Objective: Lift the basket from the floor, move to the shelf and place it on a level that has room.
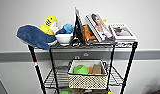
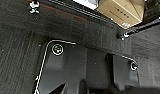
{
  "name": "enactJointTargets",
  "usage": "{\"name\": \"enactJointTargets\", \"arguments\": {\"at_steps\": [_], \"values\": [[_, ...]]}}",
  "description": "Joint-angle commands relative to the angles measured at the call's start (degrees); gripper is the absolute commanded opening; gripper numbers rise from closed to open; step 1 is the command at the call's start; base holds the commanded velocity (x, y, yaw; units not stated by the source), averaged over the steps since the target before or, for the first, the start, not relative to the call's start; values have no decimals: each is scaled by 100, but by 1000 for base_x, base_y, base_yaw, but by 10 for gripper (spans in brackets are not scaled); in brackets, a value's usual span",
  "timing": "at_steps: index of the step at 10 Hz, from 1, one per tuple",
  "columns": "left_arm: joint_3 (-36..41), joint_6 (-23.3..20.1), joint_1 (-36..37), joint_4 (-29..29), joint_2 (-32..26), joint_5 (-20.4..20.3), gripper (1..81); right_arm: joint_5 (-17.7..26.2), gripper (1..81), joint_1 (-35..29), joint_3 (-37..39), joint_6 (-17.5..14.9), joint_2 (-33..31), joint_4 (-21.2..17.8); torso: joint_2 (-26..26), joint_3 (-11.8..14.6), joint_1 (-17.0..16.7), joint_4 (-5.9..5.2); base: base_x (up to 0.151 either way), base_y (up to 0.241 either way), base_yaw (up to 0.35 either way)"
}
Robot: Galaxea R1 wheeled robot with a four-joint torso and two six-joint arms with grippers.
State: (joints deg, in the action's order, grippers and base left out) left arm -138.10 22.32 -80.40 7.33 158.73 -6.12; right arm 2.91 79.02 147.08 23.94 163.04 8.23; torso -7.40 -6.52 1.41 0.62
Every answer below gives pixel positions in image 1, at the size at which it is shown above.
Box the pale woven basket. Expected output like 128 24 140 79
66 58 109 90

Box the orange packaged item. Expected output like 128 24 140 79
81 23 97 42

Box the white bowl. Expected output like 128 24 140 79
55 33 74 46

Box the green soft item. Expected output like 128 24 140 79
72 64 90 75

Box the clear packaged toy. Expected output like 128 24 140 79
84 12 116 43

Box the yellow plush toy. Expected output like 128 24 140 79
39 15 59 36

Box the white flat package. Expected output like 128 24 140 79
109 22 138 43

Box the green toy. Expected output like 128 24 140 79
59 89 73 94

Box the blue plush toy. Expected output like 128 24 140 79
16 23 58 51

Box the red white pole tag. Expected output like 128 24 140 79
33 60 39 67

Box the round double wall outlet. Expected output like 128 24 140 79
82 52 90 57

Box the black wire shelf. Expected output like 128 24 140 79
26 36 140 94

